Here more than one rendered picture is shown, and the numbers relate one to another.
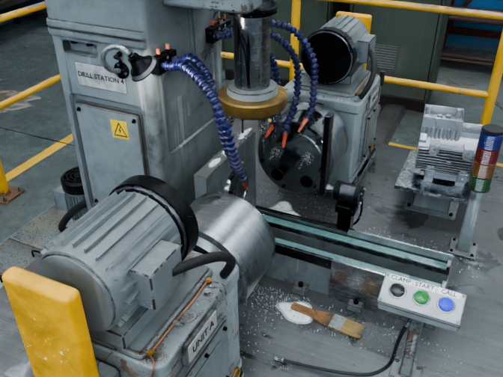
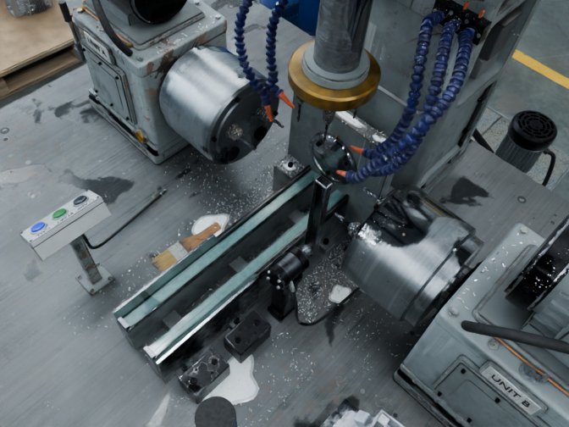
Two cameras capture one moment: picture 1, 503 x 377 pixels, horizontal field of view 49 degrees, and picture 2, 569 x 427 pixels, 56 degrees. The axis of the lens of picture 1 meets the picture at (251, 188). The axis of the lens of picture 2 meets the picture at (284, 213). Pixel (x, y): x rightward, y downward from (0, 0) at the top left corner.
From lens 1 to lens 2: 1.66 m
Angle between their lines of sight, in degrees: 71
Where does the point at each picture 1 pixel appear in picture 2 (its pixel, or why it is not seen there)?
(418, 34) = not seen: outside the picture
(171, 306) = (112, 19)
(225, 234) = (188, 74)
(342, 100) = (461, 293)
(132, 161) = not seen: hidden behind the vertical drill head
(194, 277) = (133, 35)
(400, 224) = (307, 413)
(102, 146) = not seen: hidden behind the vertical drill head
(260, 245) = (190, 118)
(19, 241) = (496, 124)
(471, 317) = (117, 387)
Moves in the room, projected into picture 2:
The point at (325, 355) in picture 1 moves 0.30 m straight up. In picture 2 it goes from (149, 228) to (129, 154)
